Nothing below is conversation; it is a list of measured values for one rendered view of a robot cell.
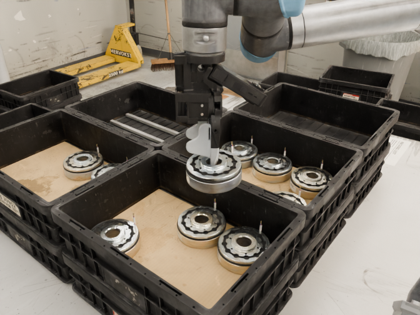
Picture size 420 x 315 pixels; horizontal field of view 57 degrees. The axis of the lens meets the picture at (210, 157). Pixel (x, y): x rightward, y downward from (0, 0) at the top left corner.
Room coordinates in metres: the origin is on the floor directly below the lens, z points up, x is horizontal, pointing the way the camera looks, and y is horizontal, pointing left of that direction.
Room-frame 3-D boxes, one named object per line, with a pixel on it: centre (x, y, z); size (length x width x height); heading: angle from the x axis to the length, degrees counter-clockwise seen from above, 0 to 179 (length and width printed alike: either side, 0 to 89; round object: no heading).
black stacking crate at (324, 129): (1.05, -0.31, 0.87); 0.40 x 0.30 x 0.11; 52
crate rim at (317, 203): (0.82, -0.12, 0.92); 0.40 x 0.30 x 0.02; 52
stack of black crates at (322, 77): (2.30, -0.90, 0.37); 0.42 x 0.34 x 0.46; 56
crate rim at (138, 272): (0.58, 0.06, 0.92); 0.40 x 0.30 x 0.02; 52
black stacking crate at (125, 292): (0.58, 0.06, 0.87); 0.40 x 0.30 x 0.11; 52
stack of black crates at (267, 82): (2.52, -0.57, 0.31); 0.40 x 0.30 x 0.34; 56
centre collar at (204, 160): (0.61, -0.01, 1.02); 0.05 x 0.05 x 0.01
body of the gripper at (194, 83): (0.66, 0.02, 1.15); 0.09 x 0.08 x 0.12; 93
